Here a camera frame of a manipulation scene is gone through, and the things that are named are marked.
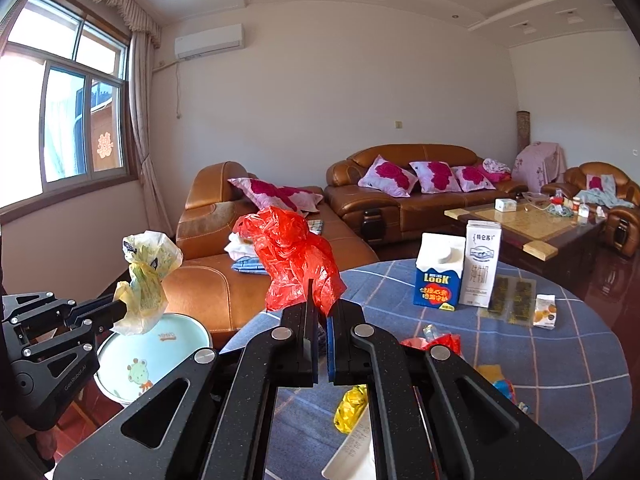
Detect beige curtain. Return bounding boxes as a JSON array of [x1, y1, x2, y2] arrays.
[[127, 30, 171, 239]]

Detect brown leather armchair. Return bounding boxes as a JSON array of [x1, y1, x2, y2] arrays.
[[542, 162, 640, 259]]

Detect yellow crumpled wrapper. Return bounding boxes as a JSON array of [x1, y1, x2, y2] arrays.
[[334, 385, 369, 433]]

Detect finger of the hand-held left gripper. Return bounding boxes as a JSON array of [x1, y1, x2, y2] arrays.
[[11, 311, 126, 362], [1, 291, 127, 327]]

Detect red plastic bag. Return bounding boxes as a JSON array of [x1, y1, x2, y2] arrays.
[[234, 206, 347, 317]]

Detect air conditioner pipe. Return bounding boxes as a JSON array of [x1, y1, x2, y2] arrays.
[[155, 57, 182, 120]]

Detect red crumpled wrapper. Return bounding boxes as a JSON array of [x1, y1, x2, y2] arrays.
[[400, 325, 463, 361]]

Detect brown leather chaise sofa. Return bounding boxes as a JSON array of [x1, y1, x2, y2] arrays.
[[160, 161, 381, 336]]

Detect tangled cords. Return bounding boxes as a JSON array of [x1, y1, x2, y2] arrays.
[[547, 195, 576, 219]]

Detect blue and white carton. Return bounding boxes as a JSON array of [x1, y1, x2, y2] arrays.
[[413, 232, 467, 312]]

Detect dark patterned clear sachet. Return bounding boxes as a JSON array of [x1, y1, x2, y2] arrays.
[[506, 277, 537, 328], [482, 276, 516, 318]]

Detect pink floral folded blanket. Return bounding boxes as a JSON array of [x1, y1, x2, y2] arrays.
[[482, 158, 512, 182]]

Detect large pink floral pillow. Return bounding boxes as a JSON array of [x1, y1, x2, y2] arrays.
[[227, 177, 325, 217]]

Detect rolled standing mat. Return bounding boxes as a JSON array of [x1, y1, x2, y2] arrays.
[[516, 110, 531, 162]]

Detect yellowish plastic bag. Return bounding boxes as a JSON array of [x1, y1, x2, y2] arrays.
[[111, 230, 184, 337]]

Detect white folded cloth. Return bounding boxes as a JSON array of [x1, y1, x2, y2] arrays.
[[225, 232, 261, 261]]

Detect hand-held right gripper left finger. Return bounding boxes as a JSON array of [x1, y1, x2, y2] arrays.
[[52, 280, 319, 480]]

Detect pink cloth-covered appliance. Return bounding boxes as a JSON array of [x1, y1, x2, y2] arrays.
[[512, 142, 567, 194]]

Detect brown leather three-seat sofa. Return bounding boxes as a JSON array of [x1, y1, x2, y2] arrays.
[[325, 144, 528, 247]]

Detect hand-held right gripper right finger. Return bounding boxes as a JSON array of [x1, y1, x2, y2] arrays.
[[327, 301, 583, 480]]

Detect wooden coffee table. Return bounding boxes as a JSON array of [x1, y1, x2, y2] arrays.
[[445, 199, 608, 262]]

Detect tall white milk carton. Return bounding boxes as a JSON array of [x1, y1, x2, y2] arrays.
[[459, 220, 502, 308]]

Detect blue wrapper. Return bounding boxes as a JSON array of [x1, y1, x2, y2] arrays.
[[492, 379, 517, 404]]

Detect sliding window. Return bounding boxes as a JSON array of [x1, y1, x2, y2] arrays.
[[0, 0, 132, 208]]

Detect blue striped folded cloth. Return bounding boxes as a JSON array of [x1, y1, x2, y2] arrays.
[[231, 256, 271, 275]]

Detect beige curtain valance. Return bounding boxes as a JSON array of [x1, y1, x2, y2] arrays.
[[47, 0, 163, 49]]

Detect light blue cloth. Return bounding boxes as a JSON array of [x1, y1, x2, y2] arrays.
[[575, 175, 634, 209]]

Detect white orange snack packet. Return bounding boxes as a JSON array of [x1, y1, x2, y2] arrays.
[[532, 294, 557, 331]]

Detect white wall air conditioner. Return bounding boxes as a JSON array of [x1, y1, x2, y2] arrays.
[[174, 24, 246, 60]]

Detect blue checked tablecloth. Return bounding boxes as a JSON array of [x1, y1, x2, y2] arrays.
[[220, 259, 632, 480]]

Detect white flat packet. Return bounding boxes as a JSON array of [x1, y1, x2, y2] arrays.
[[322, 405, 376, 480]]

